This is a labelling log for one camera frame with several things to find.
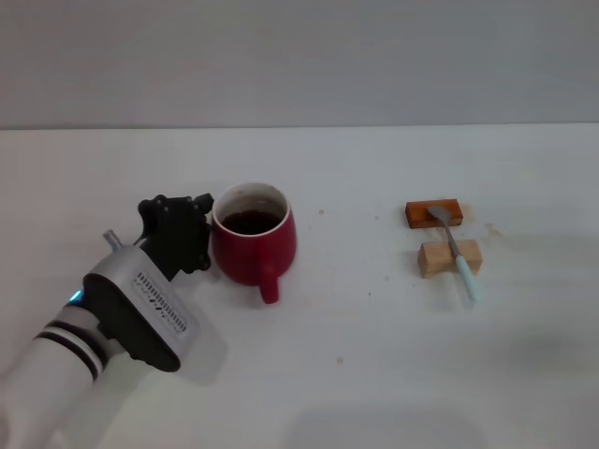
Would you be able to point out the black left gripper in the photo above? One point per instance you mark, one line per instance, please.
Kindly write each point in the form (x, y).
(180, 238)

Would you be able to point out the red ceramic coffee cup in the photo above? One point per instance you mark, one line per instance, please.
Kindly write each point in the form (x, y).
(243, 262)

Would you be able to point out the light wooden spoon rest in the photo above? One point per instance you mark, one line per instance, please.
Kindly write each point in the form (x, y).
(435, 259)

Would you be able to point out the dark orange wooden block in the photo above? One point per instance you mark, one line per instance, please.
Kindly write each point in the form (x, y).
(419, 216)

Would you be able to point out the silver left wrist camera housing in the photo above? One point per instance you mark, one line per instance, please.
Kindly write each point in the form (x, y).
(159, 299)

